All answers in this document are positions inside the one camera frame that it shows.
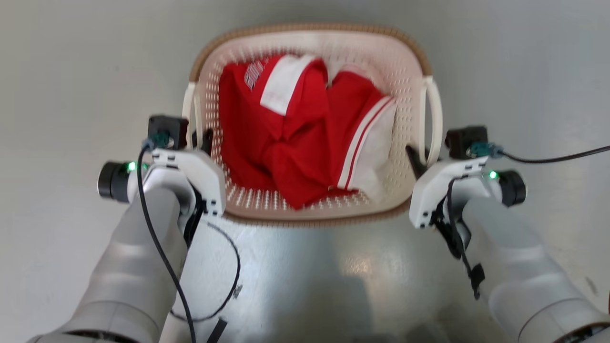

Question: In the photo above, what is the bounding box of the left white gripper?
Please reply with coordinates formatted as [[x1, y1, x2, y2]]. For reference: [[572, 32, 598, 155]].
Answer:
[[143, 128, 227, 218]]

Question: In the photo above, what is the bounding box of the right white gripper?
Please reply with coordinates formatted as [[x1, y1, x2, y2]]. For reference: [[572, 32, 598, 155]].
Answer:
[[405, 145, 492, 230]]

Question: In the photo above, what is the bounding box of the cream laundry basket brown rim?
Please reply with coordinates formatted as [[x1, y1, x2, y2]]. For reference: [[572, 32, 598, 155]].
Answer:
[[183, 23, 444, 227]]

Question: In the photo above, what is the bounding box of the red and white garment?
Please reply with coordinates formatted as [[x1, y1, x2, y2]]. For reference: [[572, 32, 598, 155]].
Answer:
[[218, 54, 397, 211]]

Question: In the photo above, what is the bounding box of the right arm black cable bundle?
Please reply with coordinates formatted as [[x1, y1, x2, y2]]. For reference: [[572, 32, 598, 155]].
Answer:
[[430, 176, 486, 301]]

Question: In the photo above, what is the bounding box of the left camera black cable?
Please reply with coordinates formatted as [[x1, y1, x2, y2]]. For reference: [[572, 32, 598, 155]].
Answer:
[[137, 138, 197, 343]]

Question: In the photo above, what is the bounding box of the camera black cable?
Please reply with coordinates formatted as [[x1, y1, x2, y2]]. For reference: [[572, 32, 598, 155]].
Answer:
[[469, 142, 610, 165], [137, 138, 197, 343]]

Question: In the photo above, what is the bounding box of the right camera black cable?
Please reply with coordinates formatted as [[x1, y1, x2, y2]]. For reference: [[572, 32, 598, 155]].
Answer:
[[469, 142, 610, 165]]

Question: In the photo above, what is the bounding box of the thin black looped cable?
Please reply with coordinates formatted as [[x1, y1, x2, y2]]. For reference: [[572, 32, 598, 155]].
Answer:
[[169, 221, 241, 323]]

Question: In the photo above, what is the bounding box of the black cable strap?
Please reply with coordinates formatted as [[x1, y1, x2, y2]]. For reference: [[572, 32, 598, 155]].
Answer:
[[206, 318, 229, 343]]

